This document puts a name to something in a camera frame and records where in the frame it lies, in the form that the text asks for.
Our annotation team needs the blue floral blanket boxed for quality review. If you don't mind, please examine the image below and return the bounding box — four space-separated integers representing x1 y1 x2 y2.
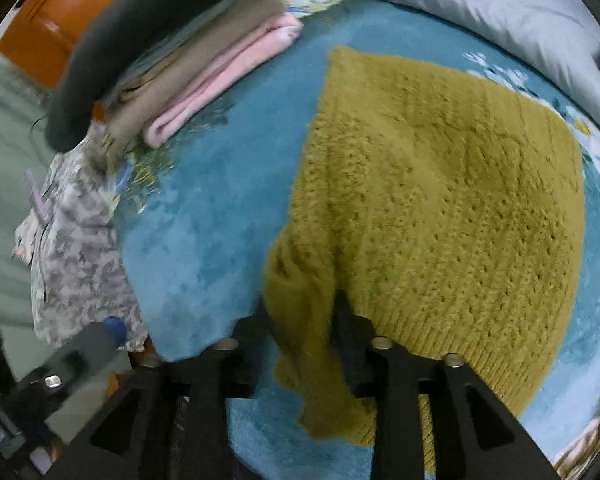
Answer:
100 0 600 480

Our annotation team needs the brown folded cloth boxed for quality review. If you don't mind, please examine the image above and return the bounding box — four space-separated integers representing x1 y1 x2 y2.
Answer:
101 0 287 166

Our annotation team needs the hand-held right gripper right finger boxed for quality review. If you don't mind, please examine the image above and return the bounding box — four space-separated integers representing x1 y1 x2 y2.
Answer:
330 291 563 480

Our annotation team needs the grey floral patterned garment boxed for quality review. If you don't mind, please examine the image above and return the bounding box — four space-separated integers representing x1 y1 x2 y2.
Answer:
12 124 150 354

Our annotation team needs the pink folded cloth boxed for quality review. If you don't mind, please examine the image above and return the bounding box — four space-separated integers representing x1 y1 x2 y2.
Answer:
142 12 304 150

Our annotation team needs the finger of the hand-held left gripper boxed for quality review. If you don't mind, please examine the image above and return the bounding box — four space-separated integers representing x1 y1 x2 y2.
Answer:
27 316 128 413

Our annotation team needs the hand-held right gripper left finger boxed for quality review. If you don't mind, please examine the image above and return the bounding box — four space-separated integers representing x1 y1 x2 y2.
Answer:
45 305 272 480

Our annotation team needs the mustard yellow knitted sweater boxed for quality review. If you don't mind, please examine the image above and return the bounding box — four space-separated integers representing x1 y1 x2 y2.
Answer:
262 46 587 476

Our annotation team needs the dark grey cloth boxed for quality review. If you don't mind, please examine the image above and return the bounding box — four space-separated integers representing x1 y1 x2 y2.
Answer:
45 0 242 153

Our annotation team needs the orange wooden furniture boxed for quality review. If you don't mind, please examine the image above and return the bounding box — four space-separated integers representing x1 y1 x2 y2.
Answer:
0 0 301 92

